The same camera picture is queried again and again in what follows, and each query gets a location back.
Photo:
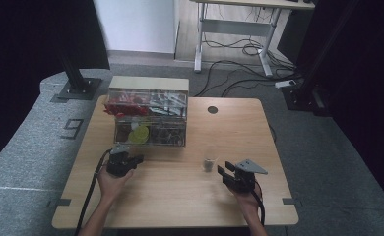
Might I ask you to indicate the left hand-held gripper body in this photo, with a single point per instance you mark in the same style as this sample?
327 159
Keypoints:
118 165

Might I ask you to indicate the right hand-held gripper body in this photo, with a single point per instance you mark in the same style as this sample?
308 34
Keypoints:
245 178

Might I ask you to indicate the pile of dark packets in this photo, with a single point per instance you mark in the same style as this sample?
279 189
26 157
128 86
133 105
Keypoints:
166 136

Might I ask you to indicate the clear plastic storage box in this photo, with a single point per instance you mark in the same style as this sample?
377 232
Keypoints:
149 98

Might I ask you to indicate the person's left hand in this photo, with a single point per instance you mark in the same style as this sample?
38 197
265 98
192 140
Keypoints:
112 186

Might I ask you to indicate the person's right hand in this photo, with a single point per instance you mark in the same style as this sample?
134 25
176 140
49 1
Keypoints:
248 200

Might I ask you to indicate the yellow-green round packet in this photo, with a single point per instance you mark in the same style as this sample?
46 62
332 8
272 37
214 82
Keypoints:
139 135

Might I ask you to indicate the dark brown packets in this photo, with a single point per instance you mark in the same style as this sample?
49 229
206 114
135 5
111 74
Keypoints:
122 131

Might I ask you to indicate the pile of red packets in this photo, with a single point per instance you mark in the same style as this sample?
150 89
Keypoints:
126 105

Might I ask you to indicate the pile of silver packets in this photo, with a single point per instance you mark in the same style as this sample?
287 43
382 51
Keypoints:
167 103

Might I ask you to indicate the black metal stand flat base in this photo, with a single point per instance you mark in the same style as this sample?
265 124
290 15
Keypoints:
78 86

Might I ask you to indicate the white power strip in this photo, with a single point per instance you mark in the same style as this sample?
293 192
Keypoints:
285 84

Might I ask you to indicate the black metal stand dark base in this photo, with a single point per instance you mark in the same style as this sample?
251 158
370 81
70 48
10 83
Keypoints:
303 95

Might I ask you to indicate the white-framed wooden desk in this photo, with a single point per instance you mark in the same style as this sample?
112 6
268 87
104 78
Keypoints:
234 28

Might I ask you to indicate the dark curtain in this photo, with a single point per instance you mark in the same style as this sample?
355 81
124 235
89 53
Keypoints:
22 49
370 98

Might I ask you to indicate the white wall panel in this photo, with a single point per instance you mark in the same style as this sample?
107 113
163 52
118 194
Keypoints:
137 26

